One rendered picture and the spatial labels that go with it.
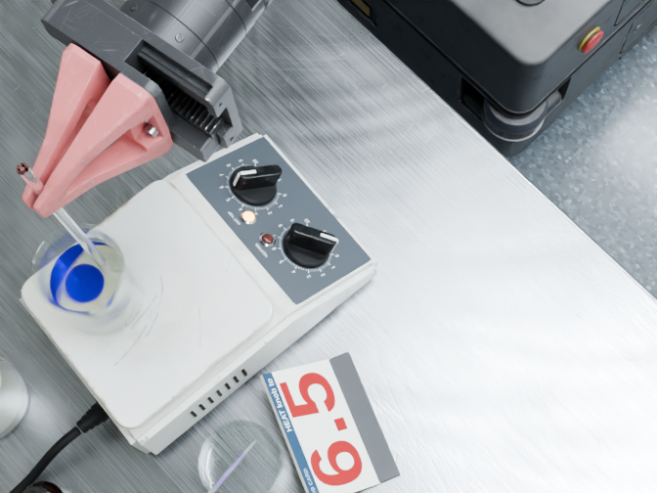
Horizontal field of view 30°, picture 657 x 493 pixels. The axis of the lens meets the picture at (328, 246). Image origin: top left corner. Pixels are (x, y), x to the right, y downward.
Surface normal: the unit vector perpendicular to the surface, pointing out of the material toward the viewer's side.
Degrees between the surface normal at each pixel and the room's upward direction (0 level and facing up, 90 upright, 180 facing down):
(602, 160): 0
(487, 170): 0
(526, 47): 0
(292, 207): 30
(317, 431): 40
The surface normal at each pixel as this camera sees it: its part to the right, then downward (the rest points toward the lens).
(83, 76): -0.25, 0.03
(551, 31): -0.04, -0.28
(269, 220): 0.34, -0.55
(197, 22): 0.40, 0.07
